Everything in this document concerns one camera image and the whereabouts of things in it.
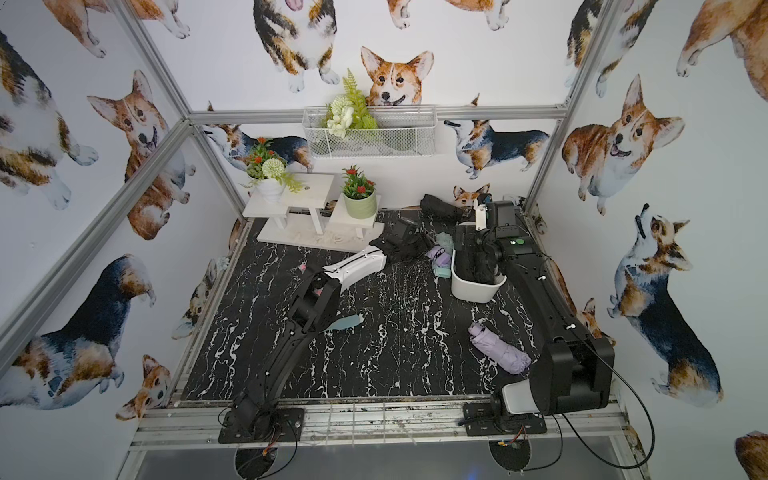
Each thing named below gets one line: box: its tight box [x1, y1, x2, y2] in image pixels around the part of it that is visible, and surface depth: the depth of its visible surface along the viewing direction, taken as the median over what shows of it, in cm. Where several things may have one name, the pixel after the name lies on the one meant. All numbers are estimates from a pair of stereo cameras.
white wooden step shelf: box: [242, 174, 385, 252], surface depth 111 cm
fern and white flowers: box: [322, 68, 379, 139], surface depth 82 cm
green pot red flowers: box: [342, 164, 377, 219], surface depth 93 cm
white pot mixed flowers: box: [239, 136, 304, 203], surface depth 95 cm
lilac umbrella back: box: [424, 246, 451, 267], surface depth 102 cm
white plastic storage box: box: [451, 249, 507, 303], surface depth 92 cm
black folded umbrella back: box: [419, 194, 464, 225], surface depth 120 cm
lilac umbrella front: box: [468, 323, 532, 374], surface depth 83 cm
